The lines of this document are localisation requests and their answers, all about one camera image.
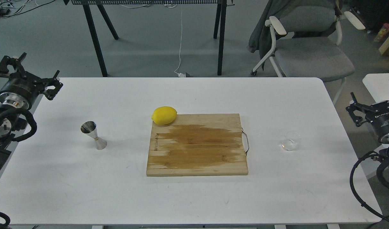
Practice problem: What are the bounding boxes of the small clear glass cup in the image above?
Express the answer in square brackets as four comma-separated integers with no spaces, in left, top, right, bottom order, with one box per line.
[281,131,301,152]

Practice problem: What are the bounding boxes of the steel jigger measuring cup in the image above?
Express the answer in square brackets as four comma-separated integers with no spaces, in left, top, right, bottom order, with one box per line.
[81,121,107,150]

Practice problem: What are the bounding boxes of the black cables on floor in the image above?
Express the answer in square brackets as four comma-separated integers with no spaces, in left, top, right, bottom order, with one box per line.
[0,0,56,23]

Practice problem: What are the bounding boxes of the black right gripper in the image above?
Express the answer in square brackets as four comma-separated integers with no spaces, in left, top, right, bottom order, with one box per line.
[346,79,389,144]

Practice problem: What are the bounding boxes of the grey office chair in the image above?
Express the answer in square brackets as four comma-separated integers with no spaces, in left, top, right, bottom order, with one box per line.
[251,5,355,104]

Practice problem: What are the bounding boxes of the white side table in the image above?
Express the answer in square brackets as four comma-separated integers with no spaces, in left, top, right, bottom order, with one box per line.
[362,73,389,103]

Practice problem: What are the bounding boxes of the yellow lemon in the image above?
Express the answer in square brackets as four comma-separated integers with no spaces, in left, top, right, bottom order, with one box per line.
[151,106,177,126]

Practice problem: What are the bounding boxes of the dark jacket on chair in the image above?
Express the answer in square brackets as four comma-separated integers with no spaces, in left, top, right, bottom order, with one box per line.
[247,0,345,58]

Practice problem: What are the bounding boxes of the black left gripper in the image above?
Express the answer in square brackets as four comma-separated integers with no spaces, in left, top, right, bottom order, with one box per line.
[0,52,63,110]

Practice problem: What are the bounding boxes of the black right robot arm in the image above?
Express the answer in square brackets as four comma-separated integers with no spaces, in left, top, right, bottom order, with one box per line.
[346,92,389,222]

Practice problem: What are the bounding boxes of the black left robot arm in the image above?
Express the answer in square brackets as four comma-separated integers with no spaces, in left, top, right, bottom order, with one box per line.
[0,53,63,171]

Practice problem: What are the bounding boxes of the black metal frame table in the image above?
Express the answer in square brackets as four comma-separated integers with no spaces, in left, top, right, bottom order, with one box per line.
[63,0,231,77]

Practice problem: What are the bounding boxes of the wooden cutting board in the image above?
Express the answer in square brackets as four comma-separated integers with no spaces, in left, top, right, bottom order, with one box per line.
[146,114,249,177]

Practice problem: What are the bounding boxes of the white cable on floor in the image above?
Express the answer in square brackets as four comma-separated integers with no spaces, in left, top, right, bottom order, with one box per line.
[173,3,186,78]

